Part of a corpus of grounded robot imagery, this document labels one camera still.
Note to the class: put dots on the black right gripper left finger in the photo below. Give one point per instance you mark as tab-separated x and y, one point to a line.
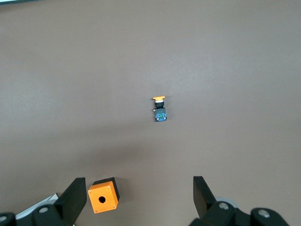
73	200

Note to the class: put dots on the yellow mushroom push button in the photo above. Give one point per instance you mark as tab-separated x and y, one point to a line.
160	115

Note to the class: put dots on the orange button box with hole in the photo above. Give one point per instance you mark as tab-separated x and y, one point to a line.
98	190

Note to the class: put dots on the brown table cover mat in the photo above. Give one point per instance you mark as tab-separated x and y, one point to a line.
211	70

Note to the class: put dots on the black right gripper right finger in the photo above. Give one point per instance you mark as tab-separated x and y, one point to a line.
204	200

